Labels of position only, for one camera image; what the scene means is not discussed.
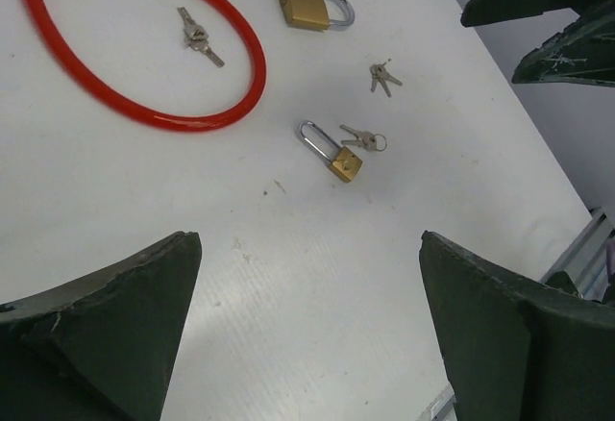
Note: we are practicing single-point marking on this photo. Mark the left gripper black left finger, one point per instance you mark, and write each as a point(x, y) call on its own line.
point(103, 346)

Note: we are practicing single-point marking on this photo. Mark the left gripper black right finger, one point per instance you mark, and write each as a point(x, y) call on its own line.
point(514, 348)

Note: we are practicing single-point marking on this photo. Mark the large padlock keys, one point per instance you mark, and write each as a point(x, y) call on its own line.
point(382, 78)

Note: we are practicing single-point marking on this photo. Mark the large brass padlock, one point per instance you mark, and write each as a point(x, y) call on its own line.
point(314, 15)

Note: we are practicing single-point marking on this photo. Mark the small brass padlock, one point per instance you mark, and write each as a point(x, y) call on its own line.
point(341, 161)

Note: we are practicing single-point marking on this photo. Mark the cable lock keys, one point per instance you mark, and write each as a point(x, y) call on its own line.
point(197, 38)

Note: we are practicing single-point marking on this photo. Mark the red cable lock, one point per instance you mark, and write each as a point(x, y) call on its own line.
point(130, 55)

